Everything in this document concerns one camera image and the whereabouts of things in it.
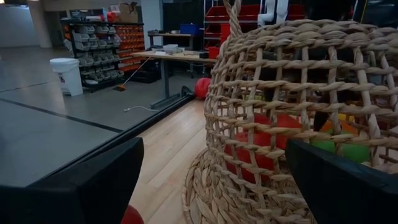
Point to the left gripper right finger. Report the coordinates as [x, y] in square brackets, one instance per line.
[342, 193]

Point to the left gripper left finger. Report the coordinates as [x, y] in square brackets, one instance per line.
[77, 193]

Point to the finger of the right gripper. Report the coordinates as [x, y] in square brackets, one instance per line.
[320, 119]

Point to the orange toy fruit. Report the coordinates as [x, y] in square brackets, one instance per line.
[343, 127]

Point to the large green apple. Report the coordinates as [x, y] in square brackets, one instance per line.
[354, 152]

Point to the bright red apple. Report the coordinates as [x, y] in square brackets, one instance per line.
[242, 155]

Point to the round red tomato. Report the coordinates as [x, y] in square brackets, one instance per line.
[202, 88]

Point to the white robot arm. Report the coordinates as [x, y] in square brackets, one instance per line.
[270, 12]

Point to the open-weave wicker basket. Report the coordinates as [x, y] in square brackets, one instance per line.
[314, 64]

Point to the red bin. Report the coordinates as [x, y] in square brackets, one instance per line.
[214, 53]

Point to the small black box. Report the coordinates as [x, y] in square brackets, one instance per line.
[204, 55]

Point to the red bin rack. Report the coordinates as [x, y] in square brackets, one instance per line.
[217, 14]

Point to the blue bin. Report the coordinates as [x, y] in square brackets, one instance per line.
[189, 29]

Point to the orange broom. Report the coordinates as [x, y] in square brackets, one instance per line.
[119, 88]

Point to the white trash bin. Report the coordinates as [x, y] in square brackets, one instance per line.
[66, 77]

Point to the wooden desk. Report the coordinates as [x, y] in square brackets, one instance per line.
[174, 57]

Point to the white containers stack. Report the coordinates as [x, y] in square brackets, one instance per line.
[170, 48]

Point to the round woven straw mat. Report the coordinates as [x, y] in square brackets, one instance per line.
[205, 199]

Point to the dark workbench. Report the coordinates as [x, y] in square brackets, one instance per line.
[169, 35]

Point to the rack with grey and orange bins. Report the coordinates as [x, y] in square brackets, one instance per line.
[87, 37]

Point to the cardboard box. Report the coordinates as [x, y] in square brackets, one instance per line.
[128, 14]

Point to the black case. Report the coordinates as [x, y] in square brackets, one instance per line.
[81, 14]

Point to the red container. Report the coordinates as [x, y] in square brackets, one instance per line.
[111, 17]

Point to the black table edge rail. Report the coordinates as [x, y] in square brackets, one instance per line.
[161, 113]

